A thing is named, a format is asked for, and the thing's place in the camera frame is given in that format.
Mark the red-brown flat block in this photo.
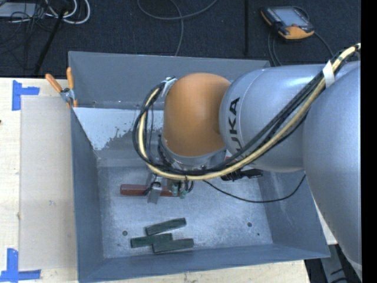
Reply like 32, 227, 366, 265
120, 183, 175, 198

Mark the dark green flat block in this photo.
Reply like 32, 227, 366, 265
144, 217, 187, 236
151, 238, 195, 254
130, 233, 174, 249

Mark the grey metal bin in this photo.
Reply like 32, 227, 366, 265
68, 51, 331, 283

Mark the pale flat board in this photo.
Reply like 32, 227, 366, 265
18, 95, 78, 271

